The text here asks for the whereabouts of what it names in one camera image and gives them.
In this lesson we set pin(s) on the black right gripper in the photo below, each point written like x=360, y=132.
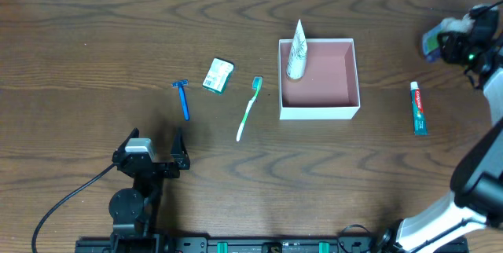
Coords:
x=453, y=47

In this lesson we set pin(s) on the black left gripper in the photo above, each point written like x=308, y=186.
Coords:
x=158, y=166

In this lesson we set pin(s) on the clear mouthwash bottle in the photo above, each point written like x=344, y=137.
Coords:
x=429, y=44

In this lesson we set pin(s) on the green Colgate toothpaste tube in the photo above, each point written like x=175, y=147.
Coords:
x=419, y=122

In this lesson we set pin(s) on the white shampoo tube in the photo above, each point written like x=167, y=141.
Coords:
x=297, y=60

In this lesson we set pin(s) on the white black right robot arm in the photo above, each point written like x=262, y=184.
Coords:
x=474, y=201

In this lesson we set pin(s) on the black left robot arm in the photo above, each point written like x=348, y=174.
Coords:
x=134, y=209

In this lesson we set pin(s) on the blue disposable razor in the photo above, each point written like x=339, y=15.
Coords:
x=179, y=85

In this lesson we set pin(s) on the green white soap packet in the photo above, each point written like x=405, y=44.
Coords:
x=218, y=76

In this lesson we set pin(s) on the green white toothbrush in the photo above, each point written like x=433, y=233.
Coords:
x=256, y=86

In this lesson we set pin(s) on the white box pink interior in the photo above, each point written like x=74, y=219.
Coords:
x=328, y=89

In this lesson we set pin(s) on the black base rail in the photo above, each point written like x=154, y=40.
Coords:
x=203, y=245

